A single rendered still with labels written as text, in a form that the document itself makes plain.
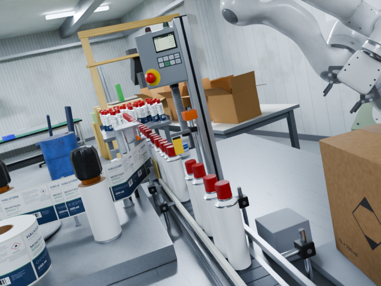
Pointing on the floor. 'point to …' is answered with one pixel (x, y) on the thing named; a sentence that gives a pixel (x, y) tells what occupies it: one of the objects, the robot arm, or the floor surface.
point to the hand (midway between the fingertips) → (338, 101)
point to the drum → (59, 154)
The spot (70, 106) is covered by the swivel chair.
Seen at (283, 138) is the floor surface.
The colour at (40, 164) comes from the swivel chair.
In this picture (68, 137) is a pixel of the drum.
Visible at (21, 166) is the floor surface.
